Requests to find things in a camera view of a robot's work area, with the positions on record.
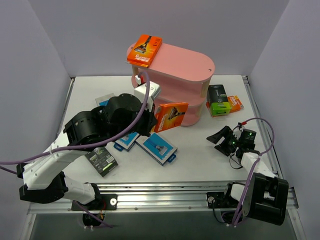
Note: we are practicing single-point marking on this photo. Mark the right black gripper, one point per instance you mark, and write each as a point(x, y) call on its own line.
point(229, 142)

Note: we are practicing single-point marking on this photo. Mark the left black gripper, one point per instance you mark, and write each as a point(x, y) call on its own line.
point(149, 121)

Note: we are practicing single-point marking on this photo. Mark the blue razor box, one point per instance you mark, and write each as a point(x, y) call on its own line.
point(126, 142)
point(158, 147)
point(103, 100)

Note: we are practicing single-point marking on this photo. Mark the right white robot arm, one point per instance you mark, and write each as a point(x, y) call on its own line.
point(264, 195)

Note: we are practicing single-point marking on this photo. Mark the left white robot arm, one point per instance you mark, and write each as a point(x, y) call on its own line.
point(44, 180)

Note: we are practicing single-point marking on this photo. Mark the pink three-tier shelf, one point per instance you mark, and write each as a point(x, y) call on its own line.
point(183, 76)

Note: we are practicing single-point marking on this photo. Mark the black green razor box right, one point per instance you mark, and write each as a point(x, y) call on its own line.
point(217, 100)

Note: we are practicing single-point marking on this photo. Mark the black green razor box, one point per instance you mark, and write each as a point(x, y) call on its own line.
point(217, 100)
point(102, 161)

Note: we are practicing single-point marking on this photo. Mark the small orange razor box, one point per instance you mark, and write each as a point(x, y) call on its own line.
point(234, 103)

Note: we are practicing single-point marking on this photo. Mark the black green razor box left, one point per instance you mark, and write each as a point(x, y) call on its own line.
point(102, 161)

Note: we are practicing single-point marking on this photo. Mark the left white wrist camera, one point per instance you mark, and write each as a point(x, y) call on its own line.
point(146, 89)

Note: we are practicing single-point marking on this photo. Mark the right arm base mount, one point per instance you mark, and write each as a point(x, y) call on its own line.
point(223, 206)

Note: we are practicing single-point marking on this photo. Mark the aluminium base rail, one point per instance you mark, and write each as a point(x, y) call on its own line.
point(123, 198)

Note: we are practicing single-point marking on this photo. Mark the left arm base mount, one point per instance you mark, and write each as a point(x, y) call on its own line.
point(94, 213)

